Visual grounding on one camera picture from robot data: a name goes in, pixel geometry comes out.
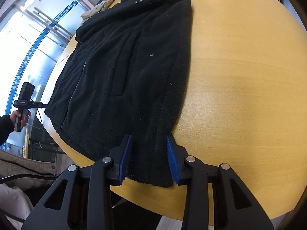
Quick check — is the black fleece jacket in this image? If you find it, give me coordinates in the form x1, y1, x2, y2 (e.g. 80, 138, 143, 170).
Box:
45, 0, 192, 187

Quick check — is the black cable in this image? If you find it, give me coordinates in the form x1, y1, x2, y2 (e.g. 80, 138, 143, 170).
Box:
0, 173, 58, 185

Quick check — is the left forearm dark sleeve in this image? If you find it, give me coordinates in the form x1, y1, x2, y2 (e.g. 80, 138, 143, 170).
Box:
0, 115, 15, 144

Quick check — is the person's left hand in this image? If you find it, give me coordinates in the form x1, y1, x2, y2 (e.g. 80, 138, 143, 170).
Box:
10, 110, 31, 129

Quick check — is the beige folded garment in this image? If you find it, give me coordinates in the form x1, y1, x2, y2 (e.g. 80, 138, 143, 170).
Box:
81, 0, 114, 21

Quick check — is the beige coat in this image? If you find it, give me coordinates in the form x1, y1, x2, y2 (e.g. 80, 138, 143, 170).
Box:
0, 148, 58, 230

